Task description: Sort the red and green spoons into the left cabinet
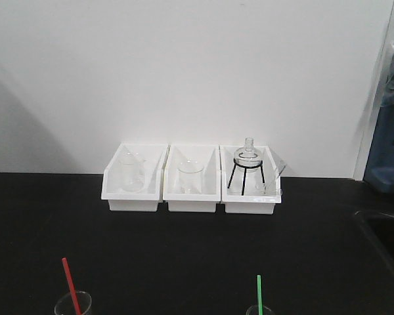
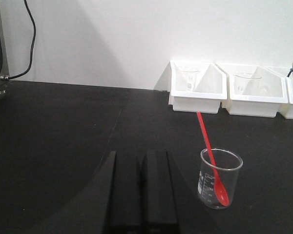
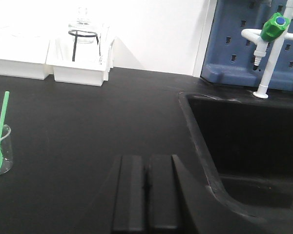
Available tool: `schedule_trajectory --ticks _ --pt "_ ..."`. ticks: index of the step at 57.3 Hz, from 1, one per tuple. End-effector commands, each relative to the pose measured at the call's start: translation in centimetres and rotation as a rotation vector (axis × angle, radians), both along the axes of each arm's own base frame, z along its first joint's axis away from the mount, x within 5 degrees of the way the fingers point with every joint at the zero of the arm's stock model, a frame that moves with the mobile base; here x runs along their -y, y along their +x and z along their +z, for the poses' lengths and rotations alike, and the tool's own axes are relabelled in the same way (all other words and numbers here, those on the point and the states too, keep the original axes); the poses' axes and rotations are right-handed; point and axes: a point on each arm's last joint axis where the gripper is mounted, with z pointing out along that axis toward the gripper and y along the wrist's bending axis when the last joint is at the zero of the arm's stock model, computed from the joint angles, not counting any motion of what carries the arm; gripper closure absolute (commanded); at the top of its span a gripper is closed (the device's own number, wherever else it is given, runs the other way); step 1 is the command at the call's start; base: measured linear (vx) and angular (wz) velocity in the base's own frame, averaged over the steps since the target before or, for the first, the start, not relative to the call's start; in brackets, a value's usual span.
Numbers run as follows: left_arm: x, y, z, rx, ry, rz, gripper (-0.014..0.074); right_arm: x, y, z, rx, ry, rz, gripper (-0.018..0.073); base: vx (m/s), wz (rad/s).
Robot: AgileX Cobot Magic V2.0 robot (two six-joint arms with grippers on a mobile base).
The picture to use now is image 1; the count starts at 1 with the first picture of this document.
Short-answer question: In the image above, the green plastic spoon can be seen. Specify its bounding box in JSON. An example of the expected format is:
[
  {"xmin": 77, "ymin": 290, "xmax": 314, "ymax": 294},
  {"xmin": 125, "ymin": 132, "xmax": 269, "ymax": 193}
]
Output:
[{"xmin": 257, "ymin": 274, "xmax": 263, "ymax": 315}]

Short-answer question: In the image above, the red plastic spoon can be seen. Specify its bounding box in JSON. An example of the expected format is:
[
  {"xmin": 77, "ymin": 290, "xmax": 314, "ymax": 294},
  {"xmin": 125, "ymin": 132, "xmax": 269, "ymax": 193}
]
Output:
[{"xmin": 61, "ymin": 257, "xmax": 81, "ymax": 315}]

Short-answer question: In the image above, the glass beaker in middle bin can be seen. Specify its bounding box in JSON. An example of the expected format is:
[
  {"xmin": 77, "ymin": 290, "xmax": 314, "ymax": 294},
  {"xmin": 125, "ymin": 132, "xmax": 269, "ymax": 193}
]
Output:
[{"xmin": 178, "ymin": 159, "xmax": 204, "ymax": 194}]

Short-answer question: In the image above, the glass beaker in bin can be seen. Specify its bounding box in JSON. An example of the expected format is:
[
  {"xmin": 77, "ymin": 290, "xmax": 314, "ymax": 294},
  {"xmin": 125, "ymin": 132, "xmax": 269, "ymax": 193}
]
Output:
[
  {"xmin": 178, "ymin": 159, "xmax": 204, "ymax": 194},
  {"xmin": 119, "ymin": 152, "xmax": 144, "ymax": 192}
]

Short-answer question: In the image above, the middle white plastic bin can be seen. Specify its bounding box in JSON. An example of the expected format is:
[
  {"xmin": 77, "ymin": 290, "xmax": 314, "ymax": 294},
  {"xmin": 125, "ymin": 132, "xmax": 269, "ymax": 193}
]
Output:
[{"xmin": 163, "ymin": 144, "xmax": 221, "ymax": 213}]

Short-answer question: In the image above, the white plastic bin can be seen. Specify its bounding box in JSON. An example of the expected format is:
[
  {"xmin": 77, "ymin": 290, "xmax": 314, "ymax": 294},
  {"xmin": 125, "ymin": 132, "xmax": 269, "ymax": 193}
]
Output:
[
  {"xmin": 101, "ymin": 143, "xmax": 168, "ymax": 212},
  {"xmin": 163, "ymin": 144, "xmax": 221, "ymax": 213},
  {"xmin": 220, "ymin": 146, "xmax": 282, "ymax": 215}
]

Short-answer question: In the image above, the round glass flask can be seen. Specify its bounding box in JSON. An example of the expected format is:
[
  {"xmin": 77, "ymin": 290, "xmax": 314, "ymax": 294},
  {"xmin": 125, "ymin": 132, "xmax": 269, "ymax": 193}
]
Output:
[{"xmin": 234, "ymin": 137, "xmax": 263, "ymax": 168}]

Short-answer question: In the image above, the right white plastic bin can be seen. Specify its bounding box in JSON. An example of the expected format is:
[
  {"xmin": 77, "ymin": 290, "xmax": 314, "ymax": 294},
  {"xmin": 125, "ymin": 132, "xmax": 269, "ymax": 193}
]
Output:
[{"xmin": 220, "ymin": 146, "xmax": 282, "ymax": 215}]

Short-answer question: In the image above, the glass beaker in left bin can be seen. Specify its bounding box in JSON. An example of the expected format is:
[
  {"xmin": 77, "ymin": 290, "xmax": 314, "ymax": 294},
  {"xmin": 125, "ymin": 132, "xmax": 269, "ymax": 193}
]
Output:
[{"xmin": 119, "ymin": 152, "xmax": 144, "ymax": 192}]

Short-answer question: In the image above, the left white plastic bin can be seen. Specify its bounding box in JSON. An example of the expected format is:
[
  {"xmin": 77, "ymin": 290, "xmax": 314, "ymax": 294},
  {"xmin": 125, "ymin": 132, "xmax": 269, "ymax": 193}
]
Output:
[{"xmin": 101, "ymin": 143, "xmax": 168, "ymax": 212}]

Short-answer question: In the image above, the glass funnel in right bin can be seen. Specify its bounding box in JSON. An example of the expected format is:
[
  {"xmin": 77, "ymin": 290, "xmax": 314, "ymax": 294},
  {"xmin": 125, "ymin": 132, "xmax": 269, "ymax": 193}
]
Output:
[{"xmin": 255, "ymin": 151, "xmax": 287, "ymax": 196}]

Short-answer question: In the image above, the front right glass beaker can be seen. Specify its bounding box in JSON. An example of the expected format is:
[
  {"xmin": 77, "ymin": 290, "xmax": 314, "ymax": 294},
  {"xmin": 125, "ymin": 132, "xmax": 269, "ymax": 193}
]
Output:
[{"xmin": 246, "ymin": 305, "xmax": 275, "ymax": 315}]

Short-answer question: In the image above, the front left glass beaker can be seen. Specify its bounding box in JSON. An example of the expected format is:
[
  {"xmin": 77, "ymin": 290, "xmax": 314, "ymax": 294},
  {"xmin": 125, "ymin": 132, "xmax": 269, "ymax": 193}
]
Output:
[{"xmin": 54, "ymin": 291, "xmax": 93, "ymax": 315}]

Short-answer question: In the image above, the black sink basin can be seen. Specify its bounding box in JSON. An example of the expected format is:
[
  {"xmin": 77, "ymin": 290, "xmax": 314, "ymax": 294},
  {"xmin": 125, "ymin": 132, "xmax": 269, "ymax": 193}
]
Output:
[{"xmin": 353, "ymin": 211, "xmax": 394, "ymax": 263}]

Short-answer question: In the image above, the black wire tripod stand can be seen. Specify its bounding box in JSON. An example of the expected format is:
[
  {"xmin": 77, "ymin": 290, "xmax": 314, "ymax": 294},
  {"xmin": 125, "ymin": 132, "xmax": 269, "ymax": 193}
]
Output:
[{"xmin": 227, "ymin": 158, "xmax": 266, "ymax": 196}]

